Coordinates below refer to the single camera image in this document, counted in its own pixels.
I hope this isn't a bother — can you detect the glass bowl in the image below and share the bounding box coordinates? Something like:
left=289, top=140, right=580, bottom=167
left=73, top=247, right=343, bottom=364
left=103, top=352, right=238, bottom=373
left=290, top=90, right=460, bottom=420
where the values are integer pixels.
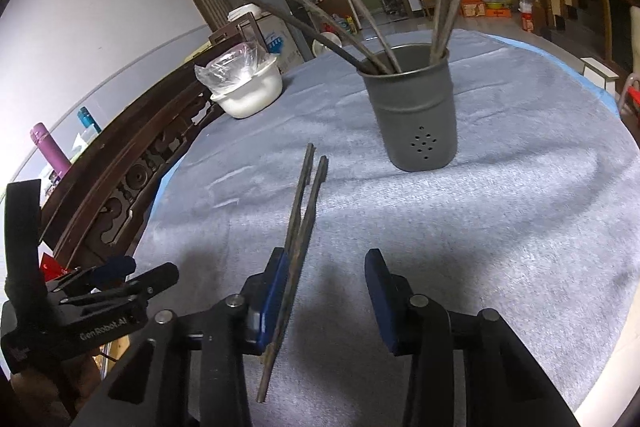
left=312, top=32, right=343, bottom=58

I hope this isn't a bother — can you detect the blue table cover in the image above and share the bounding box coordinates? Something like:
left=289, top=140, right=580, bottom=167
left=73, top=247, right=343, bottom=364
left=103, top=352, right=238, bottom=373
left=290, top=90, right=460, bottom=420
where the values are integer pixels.
left=132, top=32, right=623, bottom=258

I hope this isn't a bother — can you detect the white bowl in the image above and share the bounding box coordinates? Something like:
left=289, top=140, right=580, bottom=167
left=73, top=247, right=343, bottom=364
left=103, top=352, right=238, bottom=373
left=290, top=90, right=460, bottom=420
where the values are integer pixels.
left=210, top=57, right=283, bottom=119

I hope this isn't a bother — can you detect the grey table cloth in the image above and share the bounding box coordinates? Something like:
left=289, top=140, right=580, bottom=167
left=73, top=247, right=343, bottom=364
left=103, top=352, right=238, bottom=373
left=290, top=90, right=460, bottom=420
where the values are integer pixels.
left=132, top=29, right=640, bottom=427

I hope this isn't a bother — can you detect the white step stool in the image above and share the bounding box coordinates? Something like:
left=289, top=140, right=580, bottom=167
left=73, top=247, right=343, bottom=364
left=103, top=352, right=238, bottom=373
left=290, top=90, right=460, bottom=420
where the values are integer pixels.
left=582, top=57, right=623, bottom=94

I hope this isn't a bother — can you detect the grey metal chopstick holder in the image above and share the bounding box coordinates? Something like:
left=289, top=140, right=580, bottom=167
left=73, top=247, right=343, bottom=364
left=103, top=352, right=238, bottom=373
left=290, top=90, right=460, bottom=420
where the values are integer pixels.
left=356, top=44, right=459, bottom=172

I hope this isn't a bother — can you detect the teal thermos bottle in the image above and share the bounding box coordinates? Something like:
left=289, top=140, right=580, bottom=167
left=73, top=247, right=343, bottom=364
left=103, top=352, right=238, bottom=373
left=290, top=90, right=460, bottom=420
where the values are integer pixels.
left=77, top=107, right=103, bottom=132

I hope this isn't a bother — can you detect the dark carved wooden sideboard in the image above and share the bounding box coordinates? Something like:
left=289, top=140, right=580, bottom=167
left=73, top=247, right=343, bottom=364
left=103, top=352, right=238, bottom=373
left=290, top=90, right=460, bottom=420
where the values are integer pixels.
left=37, top=24, right=251, bottom=273

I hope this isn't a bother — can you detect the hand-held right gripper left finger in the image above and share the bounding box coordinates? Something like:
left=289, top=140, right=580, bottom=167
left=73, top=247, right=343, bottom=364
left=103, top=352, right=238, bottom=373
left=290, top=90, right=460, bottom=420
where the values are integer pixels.
left=75, top=247, right=290, bottom=427

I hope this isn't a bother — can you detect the dark wooden chopstick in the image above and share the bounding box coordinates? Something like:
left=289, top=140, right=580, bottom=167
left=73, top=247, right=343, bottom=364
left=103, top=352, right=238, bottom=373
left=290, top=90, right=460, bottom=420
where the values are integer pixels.
left=284, top=143, right=317, bottom=258
left=256, top=155, right=330, bottom=404

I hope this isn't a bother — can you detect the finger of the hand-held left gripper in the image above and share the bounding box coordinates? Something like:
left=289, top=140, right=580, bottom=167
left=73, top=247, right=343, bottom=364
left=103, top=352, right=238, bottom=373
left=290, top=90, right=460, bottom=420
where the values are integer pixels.
left=91, top=255, right=137, bottom=289
left=107, top=262, right=180, bottom=308

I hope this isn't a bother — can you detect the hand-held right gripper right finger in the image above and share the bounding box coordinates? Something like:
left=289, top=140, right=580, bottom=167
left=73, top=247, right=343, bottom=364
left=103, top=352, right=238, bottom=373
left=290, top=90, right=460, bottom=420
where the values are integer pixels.
left=364, top=248, right=581, bottom=427

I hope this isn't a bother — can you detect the clear plastic bag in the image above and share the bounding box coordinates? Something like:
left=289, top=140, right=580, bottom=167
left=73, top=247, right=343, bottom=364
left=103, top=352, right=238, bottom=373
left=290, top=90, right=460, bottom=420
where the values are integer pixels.
left=194, top=42, right=273, bottom=95

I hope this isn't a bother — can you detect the purple thermos bottle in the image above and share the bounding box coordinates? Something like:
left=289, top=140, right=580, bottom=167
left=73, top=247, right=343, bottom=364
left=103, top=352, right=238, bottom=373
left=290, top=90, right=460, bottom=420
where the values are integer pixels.
left=30, top=123, right=72, bottom=178

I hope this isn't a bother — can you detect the red plastic chair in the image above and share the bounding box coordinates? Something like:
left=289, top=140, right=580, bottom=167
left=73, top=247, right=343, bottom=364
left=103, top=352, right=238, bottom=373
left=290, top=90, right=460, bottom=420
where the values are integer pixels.
left=617, top=74, right=640, bottom=132

